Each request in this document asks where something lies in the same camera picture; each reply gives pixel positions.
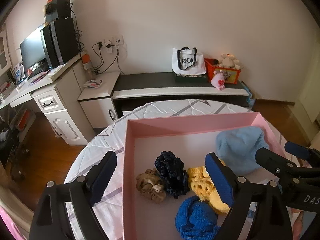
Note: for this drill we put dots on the low black white cabinet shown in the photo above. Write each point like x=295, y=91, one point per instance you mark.
x=132, y=91

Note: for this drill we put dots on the wall power sockets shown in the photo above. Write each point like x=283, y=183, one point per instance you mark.
x=110, y=44

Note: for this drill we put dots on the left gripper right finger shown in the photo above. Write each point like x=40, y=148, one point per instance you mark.
x=271, y=220

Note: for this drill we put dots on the royal blue knitted item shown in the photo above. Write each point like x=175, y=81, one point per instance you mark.
x=196, y=220

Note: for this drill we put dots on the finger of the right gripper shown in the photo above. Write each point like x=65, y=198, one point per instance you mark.
x=307, y=154
x=281, y=167

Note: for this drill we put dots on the dark navy crochet scrunchie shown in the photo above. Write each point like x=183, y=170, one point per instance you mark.
x=172, y=177

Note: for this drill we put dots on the black computer monitor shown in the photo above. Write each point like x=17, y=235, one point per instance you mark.
x=32, y=52

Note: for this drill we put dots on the black computer tower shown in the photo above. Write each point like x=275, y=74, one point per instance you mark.
x=59, y=42

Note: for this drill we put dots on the pink plush toy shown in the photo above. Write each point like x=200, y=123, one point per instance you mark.
x=218, y=80

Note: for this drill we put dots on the yellow crochet item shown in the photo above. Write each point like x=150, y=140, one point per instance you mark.
x=201, y=184

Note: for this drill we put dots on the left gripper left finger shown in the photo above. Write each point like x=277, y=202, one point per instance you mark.
x=50, y=219

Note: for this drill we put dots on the small white side cabinet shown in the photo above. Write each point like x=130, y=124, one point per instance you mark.
x=97, y=103

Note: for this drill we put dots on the white glass door cabinet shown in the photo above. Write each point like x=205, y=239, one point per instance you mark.
x=5, y=60

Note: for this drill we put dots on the white tote bag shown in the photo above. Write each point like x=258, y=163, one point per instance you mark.
x=186, y=61

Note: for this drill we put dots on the white striped bed sheet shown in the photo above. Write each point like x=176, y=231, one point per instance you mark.
x=109, y=210

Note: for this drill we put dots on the black speaker stack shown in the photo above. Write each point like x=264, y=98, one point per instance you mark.
x=57, y=9

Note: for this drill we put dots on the white desk with drawers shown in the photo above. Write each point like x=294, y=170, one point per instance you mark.
x=56, y=95

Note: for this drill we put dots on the orange toy box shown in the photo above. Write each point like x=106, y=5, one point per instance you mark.
x=231, y=75

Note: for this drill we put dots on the pink shallow box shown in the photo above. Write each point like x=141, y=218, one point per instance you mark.
x=190, y=138

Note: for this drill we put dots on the beige plush toy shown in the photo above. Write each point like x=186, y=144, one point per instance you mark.
x=229, y=61

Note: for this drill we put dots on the brown satin scrunchie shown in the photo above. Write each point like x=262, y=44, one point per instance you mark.
x=151, y=186

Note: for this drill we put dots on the light blue plush cloth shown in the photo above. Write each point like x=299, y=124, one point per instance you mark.
x=237, y=148

